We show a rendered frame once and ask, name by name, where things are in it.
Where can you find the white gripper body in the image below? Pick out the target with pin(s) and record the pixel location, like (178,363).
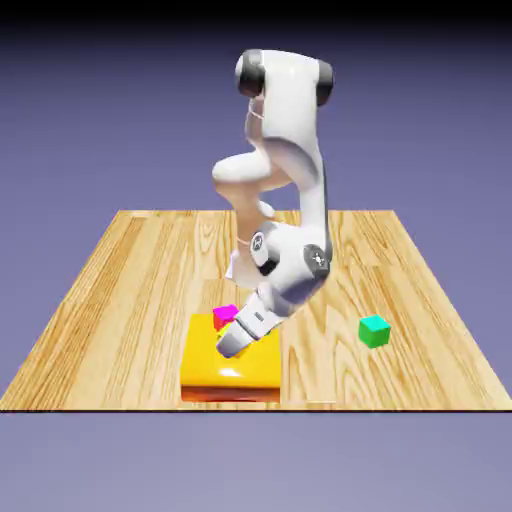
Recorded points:
(248,324)

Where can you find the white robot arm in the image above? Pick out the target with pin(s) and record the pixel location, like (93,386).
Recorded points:
(294,120)

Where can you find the small magenta cube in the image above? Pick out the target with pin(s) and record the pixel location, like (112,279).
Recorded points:
(223,314)

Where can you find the small green cube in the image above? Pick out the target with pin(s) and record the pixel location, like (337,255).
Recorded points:
(373,330)

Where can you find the large orange box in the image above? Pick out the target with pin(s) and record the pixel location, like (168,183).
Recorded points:
(230,370)

